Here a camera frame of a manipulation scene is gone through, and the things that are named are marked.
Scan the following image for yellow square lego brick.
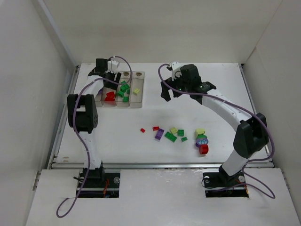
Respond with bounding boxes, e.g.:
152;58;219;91
170;127;178;134

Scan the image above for green long lego brick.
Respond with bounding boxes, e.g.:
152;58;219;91
165;132;177;143

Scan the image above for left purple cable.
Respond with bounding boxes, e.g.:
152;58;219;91
55;56;133;218

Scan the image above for green lettered lego brick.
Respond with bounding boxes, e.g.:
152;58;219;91
177;129;185;137

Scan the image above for clear container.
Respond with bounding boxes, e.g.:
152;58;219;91
129;72;145;108
115;71;131;108
95;89;103;107
101;88;117;107

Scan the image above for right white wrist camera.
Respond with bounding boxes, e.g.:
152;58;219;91
167;61;182;81

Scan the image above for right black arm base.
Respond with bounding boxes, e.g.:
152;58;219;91
201;172;249;198

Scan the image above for purple cable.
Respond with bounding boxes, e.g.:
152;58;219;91
55;56;133;218
158;62;276;200

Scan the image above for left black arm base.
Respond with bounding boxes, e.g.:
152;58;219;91
74;172;121;198

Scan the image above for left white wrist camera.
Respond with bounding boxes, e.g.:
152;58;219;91
107;60;119;74

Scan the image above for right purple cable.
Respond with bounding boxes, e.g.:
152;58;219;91
158;62;276;200

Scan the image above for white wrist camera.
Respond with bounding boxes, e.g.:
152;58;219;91
107;60;119;74
167;61;182;81

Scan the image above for small yellow lego piece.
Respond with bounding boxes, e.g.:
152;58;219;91
133;88;140;96

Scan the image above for green lego brick tall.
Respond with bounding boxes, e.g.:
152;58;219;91
117;90;124;97

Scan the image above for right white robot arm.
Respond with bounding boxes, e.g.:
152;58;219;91
160;62;269;183

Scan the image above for purple flower lego brick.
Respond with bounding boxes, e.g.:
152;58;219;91
195;138;209;148

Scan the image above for red round lego piece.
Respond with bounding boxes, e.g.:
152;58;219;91
106;91;115;98

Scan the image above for red cylinder lego brick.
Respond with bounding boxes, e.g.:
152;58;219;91
199;144;209;155

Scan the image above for clear container far left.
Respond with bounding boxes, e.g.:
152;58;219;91
95;89;103;107

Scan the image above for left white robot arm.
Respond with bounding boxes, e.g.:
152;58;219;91
67;58;120;184

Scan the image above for clear container far right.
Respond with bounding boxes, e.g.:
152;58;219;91
129;72;145;108

